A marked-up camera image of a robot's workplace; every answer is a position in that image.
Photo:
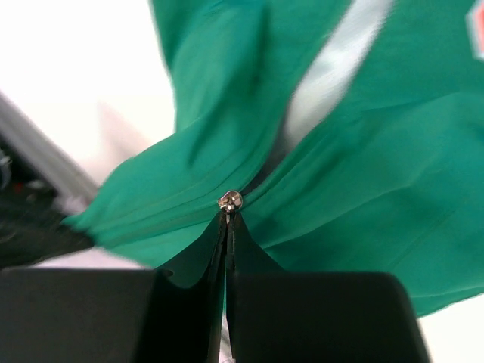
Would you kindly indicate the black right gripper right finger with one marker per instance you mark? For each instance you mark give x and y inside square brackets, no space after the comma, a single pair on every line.
[243,253]

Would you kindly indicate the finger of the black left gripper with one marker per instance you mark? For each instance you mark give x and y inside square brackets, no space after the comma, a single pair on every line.
[30,236]

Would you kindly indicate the aluminium table edge rail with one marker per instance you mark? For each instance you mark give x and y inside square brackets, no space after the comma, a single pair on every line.
[41,156]

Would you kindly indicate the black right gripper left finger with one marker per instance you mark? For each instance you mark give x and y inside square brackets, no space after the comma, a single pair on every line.
[200,260]

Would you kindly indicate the green varsity jacket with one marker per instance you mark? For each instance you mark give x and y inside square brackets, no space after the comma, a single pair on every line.
[353,131]

